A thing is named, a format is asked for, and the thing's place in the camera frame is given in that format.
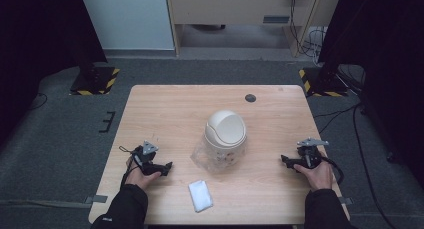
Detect person's left hand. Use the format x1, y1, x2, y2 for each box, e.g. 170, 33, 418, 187
124, 155, 162, 191

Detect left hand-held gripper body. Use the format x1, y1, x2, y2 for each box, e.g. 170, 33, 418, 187
131, 140, 160, 175

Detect white folded tissue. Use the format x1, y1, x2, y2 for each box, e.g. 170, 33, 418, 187
187, 179, 215, 214

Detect person's right hand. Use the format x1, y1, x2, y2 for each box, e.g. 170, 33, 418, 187
293, 159, 335, 192

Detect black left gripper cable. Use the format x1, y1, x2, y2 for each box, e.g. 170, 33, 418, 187
118, 145, 142, 189

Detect black curtain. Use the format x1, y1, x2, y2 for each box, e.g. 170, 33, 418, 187
317, 0, 424, 190
0, 0, 108, 147

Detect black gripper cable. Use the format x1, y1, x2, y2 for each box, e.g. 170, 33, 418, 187
320, 155, 345, 186
118, 145, 142, 189

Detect thin black floor cable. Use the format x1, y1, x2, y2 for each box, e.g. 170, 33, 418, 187
29, 92, 49, 111

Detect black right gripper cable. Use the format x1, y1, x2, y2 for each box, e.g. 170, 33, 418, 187
320, 155, 345, 186

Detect cream swing-lid trash bin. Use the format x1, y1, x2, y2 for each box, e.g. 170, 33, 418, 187
203, 109, 248, 167

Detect white partition panel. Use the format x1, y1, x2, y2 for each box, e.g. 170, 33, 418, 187
78, 0, 176, 51

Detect light wooden desk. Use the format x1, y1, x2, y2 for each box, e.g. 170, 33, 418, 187
165, 0, 345, 58

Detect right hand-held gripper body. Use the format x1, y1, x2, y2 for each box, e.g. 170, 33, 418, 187
295, 137, 330, 170

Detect clear plastic bag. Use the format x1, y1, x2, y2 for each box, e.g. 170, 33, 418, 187
190, 135, 248, 174

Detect black hanging cables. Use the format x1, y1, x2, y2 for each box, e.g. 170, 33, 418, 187
288, 0, 329, 59

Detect black yellow-striped stand base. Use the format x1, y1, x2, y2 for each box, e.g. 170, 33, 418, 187
298, 66, 350, 98
69, 65, 121, 97

